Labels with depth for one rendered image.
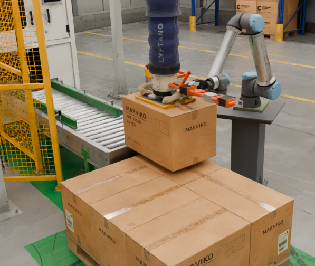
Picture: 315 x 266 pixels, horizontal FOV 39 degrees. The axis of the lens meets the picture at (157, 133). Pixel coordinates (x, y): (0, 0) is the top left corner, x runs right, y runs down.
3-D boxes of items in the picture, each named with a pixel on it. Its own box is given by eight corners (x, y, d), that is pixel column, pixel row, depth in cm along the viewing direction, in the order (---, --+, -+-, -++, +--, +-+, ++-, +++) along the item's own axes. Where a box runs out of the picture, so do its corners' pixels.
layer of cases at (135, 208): (66, 231, 323) (59, 182, 308) (172, 186, 378) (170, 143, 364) (172, 330, 234) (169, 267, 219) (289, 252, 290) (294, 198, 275)
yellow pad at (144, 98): (134, 98, 326) (134, 91, 324) (145, 95, 331) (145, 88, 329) (164, 109, 300) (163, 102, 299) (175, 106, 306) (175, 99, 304)
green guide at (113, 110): (45, 85, 543) (44, 78, 539) (53, 83, 548) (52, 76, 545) (117, 117, 424) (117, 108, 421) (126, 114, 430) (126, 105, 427)
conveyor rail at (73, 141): (1, 107, 516) (-1, 91, 509) (6, 106, 519) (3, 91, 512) (108, 175, 345) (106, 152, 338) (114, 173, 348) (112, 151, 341)
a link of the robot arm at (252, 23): (267, 88, 368) (248, 7, 322) (285, 93, 355) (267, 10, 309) (256, 99, 362) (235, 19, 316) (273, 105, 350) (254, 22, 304)
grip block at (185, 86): (178, 93, 299) (178, 85, 297) (189, 91, 305) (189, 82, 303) (187, 96, 293) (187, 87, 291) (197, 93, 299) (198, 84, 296)
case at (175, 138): (124, 145, 347) (121, 96, 332) (165, 132, 369) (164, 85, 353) (173, 172, 302) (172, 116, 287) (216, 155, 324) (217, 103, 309)
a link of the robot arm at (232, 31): (230, 7, 326) (194, 93, 331) (243, 9, 317) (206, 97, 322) (239, 14, 334) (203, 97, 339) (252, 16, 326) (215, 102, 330)
